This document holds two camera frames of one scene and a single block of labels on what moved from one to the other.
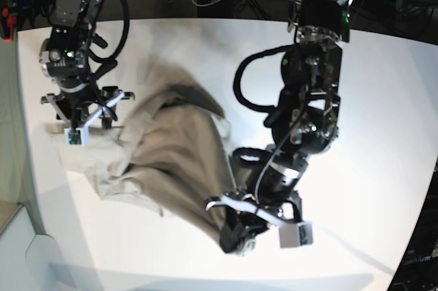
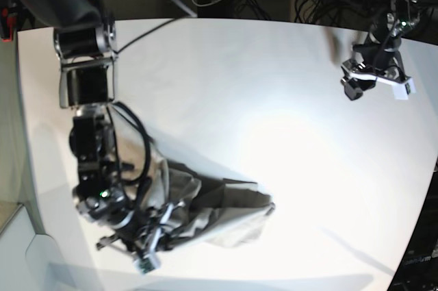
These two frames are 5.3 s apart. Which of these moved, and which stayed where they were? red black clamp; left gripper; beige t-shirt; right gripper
Moved: beige t-shirt; right gripper; left gripper
Stayed: red black clamp
